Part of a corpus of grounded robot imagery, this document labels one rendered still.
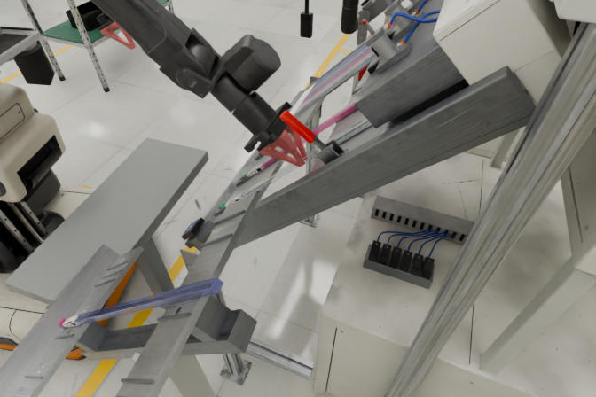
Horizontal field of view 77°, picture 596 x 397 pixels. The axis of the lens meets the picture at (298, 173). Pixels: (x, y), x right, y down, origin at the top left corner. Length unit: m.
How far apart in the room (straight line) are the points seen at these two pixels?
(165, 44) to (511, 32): 0.44
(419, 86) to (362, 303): 0.57
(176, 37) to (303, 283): 1.24
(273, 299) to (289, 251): 0.24
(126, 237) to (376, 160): 0.79
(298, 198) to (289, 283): 1.06
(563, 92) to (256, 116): 0.43
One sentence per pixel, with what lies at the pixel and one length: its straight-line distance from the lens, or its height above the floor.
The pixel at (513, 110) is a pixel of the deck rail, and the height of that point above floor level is 1.21.
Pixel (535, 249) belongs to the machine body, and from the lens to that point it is 1.15.
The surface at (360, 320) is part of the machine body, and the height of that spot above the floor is 0.62.
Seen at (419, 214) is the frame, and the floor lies 0.66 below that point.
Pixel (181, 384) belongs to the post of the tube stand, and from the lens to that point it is 0.76.
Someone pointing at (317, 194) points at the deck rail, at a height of 1.00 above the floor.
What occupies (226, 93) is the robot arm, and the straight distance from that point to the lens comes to 0.63.
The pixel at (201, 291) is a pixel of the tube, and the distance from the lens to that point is 0.43.
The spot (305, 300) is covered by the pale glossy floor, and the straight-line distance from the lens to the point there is 1.60.
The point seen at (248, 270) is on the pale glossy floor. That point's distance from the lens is 1.68.
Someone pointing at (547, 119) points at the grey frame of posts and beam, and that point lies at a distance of 0.40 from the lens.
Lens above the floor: 1.42
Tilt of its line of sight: 44 degrees down
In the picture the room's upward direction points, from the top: straight up
